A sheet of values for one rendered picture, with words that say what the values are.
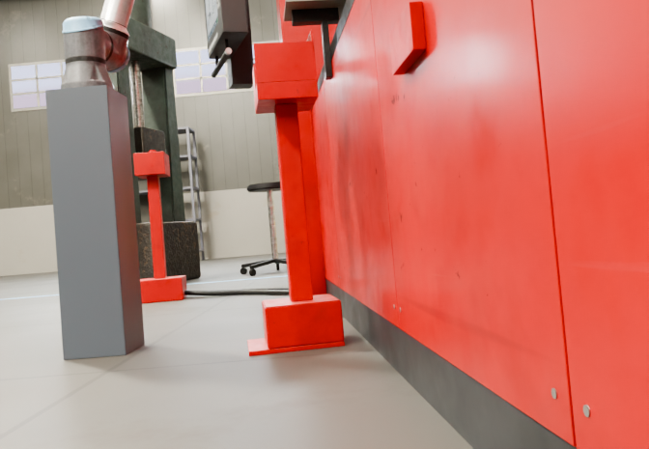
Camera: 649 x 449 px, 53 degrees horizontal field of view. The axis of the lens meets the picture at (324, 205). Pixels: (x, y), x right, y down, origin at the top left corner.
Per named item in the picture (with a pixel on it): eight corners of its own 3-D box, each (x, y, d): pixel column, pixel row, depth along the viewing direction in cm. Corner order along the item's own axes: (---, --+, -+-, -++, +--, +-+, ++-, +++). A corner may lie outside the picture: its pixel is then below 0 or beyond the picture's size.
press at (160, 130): (85, 293, 471) (61, -68, 481) (125, 283, 559) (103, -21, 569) (182, 285, 470) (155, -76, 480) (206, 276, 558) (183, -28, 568)
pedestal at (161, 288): (142, 300, 365) (131, 153, 368) (187, 295, 367) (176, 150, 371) (135, 304, 345) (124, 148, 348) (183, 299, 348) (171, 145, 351)
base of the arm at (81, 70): (51, 90, 189) (49, 56, 190) (72, 100, 204) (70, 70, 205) (103, 86, 189) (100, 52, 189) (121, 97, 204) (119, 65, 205)
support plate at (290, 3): (283, 21, 212) (283, 18, 212) (363, 17, 214) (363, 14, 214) (285, 1, 194) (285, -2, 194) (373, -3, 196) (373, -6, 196)
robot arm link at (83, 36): (56, 58, 192) (53, 13, 192) (79, 69, 205) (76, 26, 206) (95, 53, 190) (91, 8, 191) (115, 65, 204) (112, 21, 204)
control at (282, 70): (255, 114, 191) (250, 53, 191) (309, 111, 193) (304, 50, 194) (258, 99, 171) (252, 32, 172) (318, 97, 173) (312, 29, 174)
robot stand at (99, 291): (63, 360, 185) (44, 90, 188) (87, 349, 203) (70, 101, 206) (126, 355, 185) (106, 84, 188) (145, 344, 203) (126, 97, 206)
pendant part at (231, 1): (208, 59, 339) (202, -10, 340) (231, 59, 343) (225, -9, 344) (222, 32, 296) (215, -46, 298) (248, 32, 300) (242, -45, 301)
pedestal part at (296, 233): (289, 299, 182) (273, 108, 184) (310, 297, 183) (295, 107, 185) (291, 301, 176) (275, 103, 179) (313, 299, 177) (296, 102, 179)
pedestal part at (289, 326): (247, 344, 187) (243, 301, 188) (333, 334, 191) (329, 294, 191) (248, 356, 167) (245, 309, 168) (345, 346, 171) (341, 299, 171)
